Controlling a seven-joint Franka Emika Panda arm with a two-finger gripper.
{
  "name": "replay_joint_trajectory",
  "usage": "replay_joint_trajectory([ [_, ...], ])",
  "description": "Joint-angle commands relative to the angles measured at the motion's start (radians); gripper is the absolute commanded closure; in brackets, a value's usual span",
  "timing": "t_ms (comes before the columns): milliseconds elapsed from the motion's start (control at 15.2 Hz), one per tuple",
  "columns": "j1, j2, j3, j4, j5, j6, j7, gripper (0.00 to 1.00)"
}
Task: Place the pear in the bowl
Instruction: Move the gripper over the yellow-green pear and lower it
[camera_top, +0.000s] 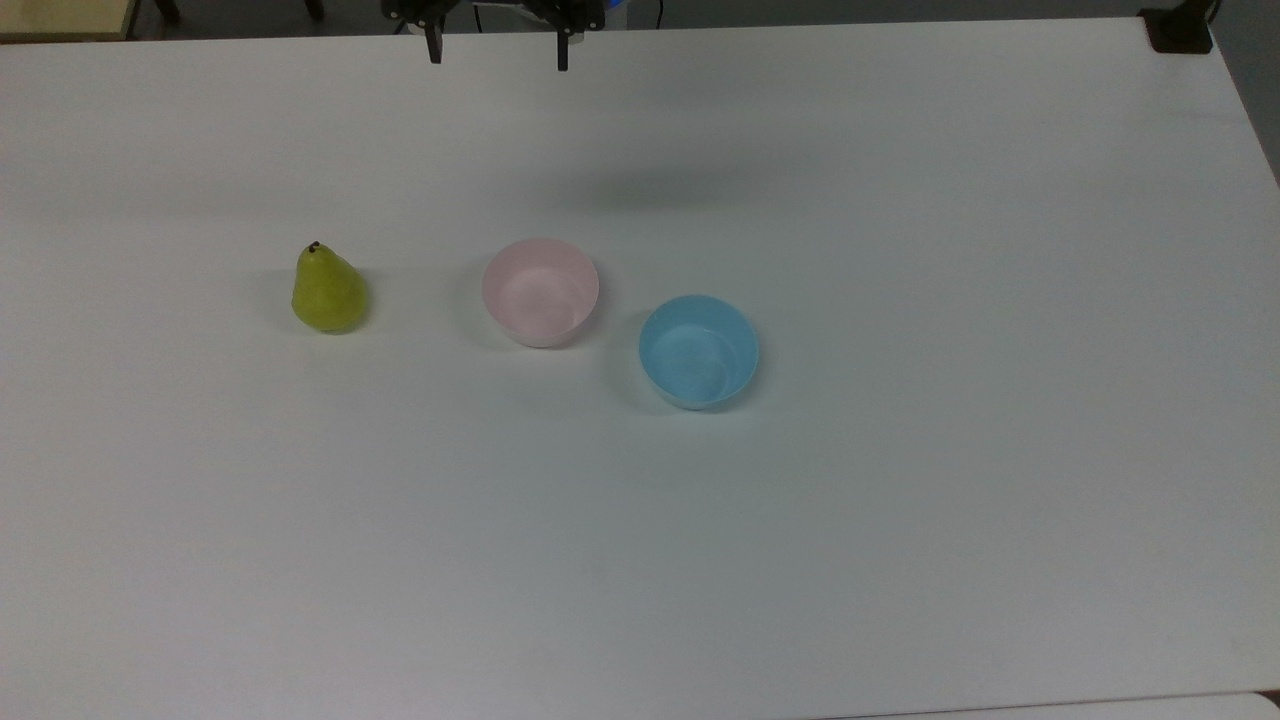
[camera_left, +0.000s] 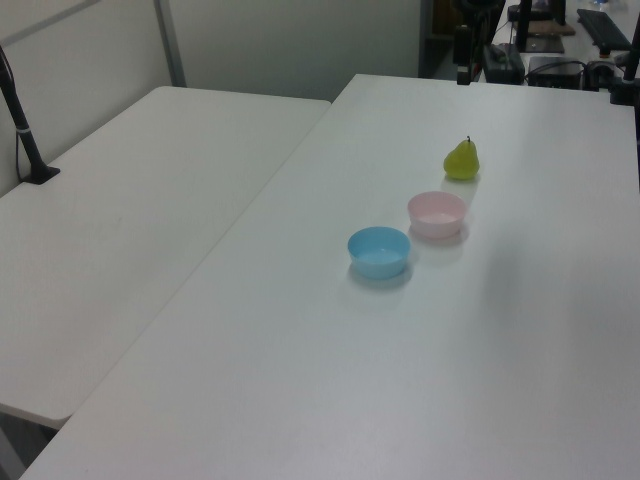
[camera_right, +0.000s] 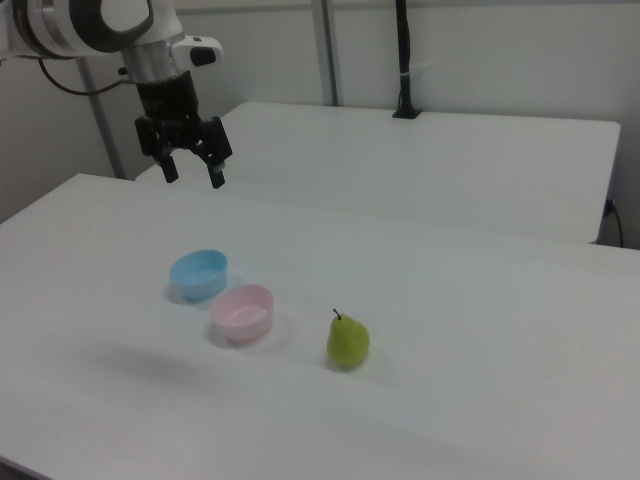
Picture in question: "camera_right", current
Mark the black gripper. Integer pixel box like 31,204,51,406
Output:
133,71,235,190

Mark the green pear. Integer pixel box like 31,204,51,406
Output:
326,308,371,371

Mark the blue plastic bowl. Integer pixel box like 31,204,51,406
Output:
169,250,229,302

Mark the pink plastic bowl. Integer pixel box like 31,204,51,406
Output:
209,284,275,345

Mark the black pole with base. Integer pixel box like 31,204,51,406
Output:
391,0,422,120

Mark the white side table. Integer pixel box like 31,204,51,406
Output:
134,101,622,245

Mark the grey partition post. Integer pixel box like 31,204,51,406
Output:
309,0,344,107
78,58,127,180

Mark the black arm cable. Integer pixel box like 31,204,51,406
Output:
38,58,127,97

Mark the black cable at table edge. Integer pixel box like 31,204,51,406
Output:
603,198,627,247

